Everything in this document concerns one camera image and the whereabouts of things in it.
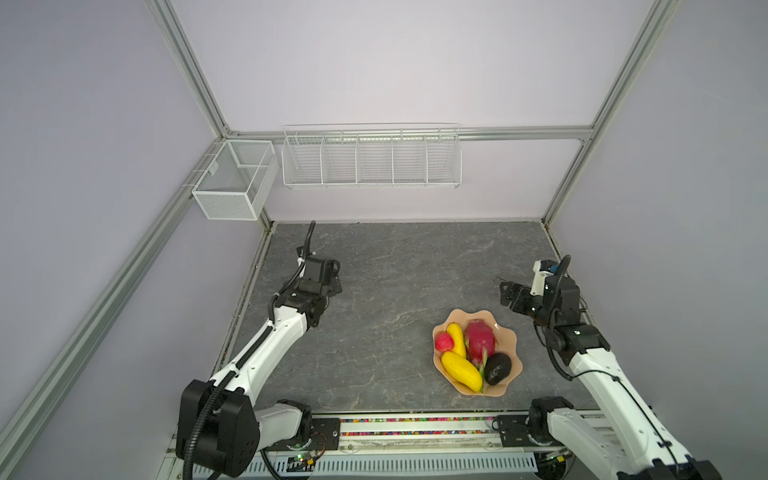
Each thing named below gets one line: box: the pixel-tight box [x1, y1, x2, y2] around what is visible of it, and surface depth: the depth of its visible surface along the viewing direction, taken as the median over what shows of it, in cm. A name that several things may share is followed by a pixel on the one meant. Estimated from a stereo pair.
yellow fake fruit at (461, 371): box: [441, 351, 483, 392], surface depth 79 cm
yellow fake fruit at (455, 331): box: [446, 322, 466, 359], surface depth 85 cm
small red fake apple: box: [435, 332, 454, 352], surface depth 82 cm
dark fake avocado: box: [484, 352, 512, 386], surface depth 79 cm
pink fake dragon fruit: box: [465, 319, 496, 381], surface depth 84 cm
